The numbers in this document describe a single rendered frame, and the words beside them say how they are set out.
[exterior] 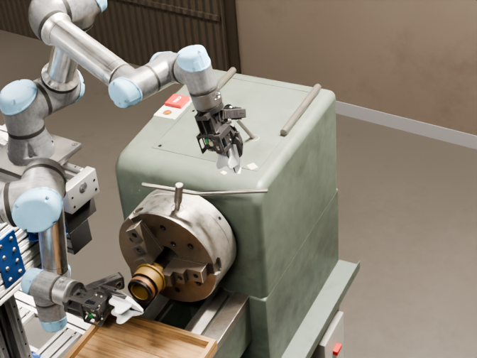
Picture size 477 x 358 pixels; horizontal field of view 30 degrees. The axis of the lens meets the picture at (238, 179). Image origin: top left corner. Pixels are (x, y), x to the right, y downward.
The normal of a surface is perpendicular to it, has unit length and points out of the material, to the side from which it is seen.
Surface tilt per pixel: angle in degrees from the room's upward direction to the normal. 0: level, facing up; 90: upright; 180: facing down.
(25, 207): 89
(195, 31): 90
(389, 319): 0
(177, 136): 0
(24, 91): 8
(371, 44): 90
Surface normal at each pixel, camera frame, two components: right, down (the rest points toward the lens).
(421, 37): -0.54, 0.53
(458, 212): -0.07, -0.81
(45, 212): 0.15, 0.56
